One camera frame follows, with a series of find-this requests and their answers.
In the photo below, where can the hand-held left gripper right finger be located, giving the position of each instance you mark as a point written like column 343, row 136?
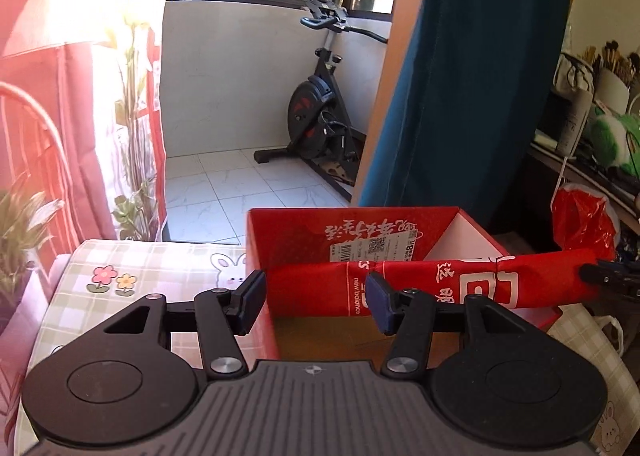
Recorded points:
column 381, row 303

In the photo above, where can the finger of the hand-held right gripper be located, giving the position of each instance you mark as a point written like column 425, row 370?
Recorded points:
column 605, row 278

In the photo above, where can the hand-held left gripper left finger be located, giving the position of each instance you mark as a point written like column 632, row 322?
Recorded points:
column 252, row 298

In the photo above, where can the red cardboard box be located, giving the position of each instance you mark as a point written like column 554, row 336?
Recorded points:
column 300, row 226

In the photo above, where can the red plastic bag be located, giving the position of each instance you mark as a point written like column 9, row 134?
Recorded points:
column 582, row 221

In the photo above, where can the dark wooden desk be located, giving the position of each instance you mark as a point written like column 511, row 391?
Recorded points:
column 575, row 176

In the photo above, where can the checked rabbit print tablecloth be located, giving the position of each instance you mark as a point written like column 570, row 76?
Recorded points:
column 150, row 261

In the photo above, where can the green plush toy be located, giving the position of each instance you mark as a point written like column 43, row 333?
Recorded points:
column 607, row 136

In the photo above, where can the white brush holder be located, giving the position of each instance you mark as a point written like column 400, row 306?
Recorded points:
column 612, row 88

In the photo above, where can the black exercise bike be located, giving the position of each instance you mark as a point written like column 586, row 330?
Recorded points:
column 310, row 106

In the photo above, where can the bunch of makeup brushes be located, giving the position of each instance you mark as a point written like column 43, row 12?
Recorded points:
column 612, row 58

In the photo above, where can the blue curtain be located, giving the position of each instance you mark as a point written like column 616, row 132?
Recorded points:
column 475, row 86

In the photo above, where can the red printed backdrop cloth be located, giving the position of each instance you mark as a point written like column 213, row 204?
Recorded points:
column 40, row 86

